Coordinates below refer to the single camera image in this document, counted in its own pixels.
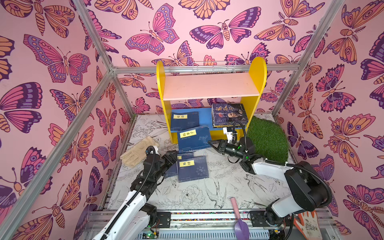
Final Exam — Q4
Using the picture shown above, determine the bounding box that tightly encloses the yellow shelf with coloured boards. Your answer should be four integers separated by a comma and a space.
156, 57, 267, 144

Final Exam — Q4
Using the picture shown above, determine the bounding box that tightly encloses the green artificial grass mat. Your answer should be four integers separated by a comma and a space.
247, 117, 290, 163

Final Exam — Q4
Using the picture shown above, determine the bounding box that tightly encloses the orange and white work glove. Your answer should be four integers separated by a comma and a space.
294, 211, 323, 240

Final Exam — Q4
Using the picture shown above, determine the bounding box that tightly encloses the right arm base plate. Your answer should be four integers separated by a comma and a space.
249, 210, 286, 228

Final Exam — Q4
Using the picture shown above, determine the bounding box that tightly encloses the navy book with yellow label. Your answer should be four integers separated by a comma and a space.
170, 112, 200, 131

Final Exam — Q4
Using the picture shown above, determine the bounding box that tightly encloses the small green circuit board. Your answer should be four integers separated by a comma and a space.
142, 232, 159, 240

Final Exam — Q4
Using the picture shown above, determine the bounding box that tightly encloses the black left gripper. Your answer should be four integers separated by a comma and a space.
151, 149, 177, 183

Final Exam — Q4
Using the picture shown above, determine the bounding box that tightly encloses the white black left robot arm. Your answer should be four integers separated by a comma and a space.
93, 146, 178, 240

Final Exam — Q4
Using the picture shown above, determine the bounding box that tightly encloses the purple trowel with pink handle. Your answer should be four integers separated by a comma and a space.
231, 198, 250, 240

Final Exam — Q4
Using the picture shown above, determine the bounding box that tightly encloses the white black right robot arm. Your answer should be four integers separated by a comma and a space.
208, 127, 333, 226

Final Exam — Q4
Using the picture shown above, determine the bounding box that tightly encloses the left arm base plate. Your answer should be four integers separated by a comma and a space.
149, 212, 172, 229

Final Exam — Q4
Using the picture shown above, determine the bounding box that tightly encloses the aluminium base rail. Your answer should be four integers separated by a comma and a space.
80, 208, 334, 240

